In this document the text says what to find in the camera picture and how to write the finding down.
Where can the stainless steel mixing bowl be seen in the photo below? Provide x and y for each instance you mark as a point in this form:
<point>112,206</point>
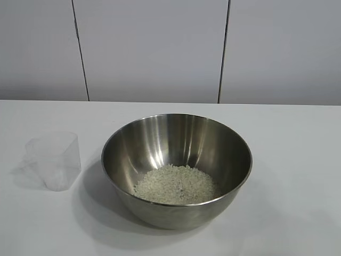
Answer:
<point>175,138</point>

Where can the white rice grains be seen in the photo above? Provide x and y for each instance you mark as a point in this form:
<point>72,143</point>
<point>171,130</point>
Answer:
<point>175,184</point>

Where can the translucent plastic measuring cup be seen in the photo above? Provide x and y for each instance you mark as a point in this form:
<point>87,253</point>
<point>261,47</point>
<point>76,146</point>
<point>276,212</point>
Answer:
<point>58,162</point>

